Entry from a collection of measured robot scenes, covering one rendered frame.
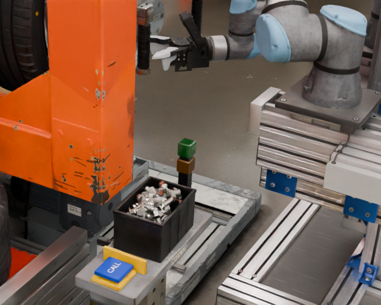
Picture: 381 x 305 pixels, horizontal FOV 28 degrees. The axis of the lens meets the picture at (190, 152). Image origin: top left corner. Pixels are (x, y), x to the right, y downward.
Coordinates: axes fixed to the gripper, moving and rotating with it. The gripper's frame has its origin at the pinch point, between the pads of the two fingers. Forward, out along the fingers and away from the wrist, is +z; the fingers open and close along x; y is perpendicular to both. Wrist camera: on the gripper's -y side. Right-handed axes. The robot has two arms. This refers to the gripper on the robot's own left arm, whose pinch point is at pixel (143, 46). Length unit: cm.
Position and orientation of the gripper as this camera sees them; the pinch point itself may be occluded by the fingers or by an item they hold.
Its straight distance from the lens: 220.1
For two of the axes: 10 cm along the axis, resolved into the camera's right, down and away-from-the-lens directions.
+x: -3.1, -4.7, 8.3
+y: -0.6, 8.8, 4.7
